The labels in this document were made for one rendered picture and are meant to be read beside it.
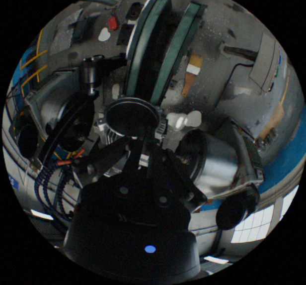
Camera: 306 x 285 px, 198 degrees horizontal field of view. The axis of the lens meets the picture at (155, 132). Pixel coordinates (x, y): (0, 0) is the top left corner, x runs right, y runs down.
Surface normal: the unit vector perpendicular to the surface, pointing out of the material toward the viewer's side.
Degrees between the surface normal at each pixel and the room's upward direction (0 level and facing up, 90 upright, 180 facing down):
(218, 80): 0
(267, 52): 55
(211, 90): 0
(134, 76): 0
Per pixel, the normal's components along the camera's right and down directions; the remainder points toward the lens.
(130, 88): -0.18, 0.72
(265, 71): -0.87, 0.15
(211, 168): 0.13, -0.09
